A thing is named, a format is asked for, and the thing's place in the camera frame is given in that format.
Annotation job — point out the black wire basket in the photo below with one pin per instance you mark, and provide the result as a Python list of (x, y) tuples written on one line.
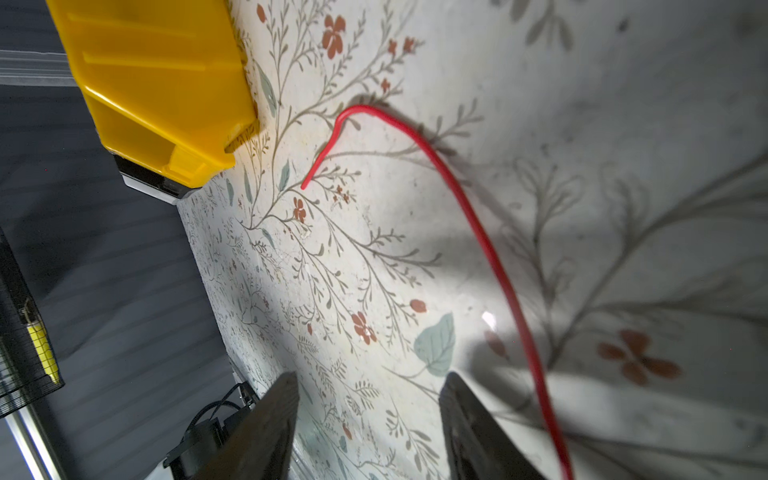
[(23, 380)]

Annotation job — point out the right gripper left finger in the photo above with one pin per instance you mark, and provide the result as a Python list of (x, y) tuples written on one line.
[(261, 446)]

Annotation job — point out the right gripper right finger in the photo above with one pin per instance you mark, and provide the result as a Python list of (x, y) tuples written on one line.
[(477, 447)]

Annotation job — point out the yellow plastic bin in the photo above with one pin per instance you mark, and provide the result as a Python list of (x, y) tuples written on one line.
[(164, 82)]

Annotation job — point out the black plastic bin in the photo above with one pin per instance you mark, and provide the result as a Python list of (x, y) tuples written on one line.
[(138, 172)]

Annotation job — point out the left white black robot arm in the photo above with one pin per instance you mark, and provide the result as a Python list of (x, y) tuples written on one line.
[(208, 431)]

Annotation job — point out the yellow green striped item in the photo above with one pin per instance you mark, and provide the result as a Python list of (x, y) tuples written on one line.
[(39, 337)]

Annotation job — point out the white plastic bin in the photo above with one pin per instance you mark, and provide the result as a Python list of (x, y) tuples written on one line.
[(149, 190)]

